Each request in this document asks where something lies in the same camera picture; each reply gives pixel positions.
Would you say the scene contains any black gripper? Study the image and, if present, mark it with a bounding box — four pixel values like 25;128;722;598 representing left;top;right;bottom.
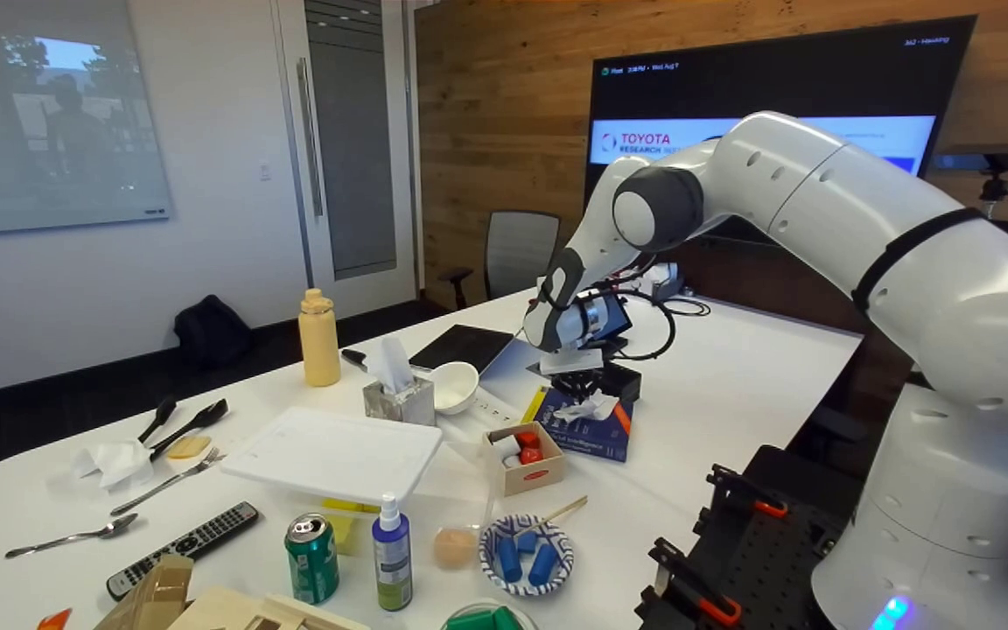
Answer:
550;338;623;407

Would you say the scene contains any white wiping cloth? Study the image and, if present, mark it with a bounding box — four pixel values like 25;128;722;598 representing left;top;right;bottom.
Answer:
550;393;623;430

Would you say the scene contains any blue book with yellow stripe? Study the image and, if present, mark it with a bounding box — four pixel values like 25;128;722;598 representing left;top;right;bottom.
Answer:
516;383;638;465

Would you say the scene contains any black power box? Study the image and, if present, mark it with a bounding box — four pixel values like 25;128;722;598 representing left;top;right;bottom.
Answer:
586;362;645;408

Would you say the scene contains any small wooden box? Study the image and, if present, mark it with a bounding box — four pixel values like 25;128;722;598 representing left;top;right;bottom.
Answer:
483;418;571;500

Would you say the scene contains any white bowl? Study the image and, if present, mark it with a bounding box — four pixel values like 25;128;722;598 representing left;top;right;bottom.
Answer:
424;357;483;419

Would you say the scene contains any wooden stick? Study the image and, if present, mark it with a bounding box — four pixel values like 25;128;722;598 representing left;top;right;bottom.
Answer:
540;495;590;526

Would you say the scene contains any black flat tablet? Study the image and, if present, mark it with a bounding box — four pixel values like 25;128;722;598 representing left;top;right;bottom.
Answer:
406;322;516;377

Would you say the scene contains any white charger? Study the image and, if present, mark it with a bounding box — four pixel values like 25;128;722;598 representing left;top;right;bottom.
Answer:
640;258;688;308

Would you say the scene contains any grey office chair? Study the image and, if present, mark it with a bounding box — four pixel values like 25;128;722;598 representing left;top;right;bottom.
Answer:
444;208;563;308

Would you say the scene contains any grey tissue box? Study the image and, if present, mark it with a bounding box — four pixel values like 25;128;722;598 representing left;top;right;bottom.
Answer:
361;335;438;426

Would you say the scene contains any beige ball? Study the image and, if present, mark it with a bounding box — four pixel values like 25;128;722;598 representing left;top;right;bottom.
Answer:
429;521;483;573

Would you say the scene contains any black orange clamp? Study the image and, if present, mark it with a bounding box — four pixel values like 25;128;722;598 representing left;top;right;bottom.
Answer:
647;535;747;630
707;463;789;526

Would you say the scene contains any white plate with green block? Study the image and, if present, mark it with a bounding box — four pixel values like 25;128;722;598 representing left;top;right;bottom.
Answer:
442;598;540;630

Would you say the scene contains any blue spray bottle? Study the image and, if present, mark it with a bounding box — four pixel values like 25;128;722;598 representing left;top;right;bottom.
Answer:
367;490;416;616

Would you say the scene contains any tan bottle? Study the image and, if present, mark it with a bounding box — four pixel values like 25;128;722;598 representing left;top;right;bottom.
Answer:
297;286;347;393

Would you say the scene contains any green soda can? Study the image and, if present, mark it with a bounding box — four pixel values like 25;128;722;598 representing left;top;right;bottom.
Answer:
281;510;341;608

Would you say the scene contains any white door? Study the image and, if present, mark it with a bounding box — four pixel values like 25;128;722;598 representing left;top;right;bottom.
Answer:
274;0;424;322

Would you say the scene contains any black backpack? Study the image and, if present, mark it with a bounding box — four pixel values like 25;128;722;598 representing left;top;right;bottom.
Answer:
172;290;254;370

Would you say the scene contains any black spoon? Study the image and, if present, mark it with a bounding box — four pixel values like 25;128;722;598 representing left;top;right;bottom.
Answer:
148;397;229;465

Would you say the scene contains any beige wooden spoon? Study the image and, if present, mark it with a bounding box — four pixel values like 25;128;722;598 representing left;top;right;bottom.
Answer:
163;435;215;468

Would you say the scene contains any wooden shape sorter box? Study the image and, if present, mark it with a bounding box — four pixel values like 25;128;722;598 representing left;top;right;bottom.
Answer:
94;552;367;630

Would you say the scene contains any black utensil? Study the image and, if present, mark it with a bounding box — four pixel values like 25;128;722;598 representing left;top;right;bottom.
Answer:
134;397;179;448

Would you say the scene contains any silver knife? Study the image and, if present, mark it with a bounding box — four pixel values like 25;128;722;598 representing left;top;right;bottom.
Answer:
108;450;225;521

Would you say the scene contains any black remote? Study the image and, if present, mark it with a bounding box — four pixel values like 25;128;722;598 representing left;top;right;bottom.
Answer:
100;500;266;604

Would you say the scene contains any crumpled white tissue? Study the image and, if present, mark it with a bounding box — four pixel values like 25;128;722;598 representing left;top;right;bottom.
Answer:
59;437;154;495

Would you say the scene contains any silver spoon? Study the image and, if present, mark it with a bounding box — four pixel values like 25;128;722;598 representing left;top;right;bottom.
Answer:
4;510;142;565

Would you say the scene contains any glass whiteboard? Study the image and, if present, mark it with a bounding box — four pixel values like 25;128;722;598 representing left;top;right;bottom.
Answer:
0;0;173;241

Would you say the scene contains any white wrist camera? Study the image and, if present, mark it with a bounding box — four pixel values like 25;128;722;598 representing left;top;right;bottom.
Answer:
535;342;598;377

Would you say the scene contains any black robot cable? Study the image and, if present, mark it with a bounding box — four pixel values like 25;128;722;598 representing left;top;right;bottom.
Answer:
605;273;686;363

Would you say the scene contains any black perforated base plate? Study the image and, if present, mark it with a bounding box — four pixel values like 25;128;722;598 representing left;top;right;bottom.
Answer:
631;440;883;630

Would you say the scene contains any wall television screen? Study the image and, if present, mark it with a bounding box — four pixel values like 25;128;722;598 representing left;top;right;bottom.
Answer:
584;14;981;204

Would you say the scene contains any black camera on stand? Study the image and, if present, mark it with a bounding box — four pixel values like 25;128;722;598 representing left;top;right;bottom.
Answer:
926;143;1008;210

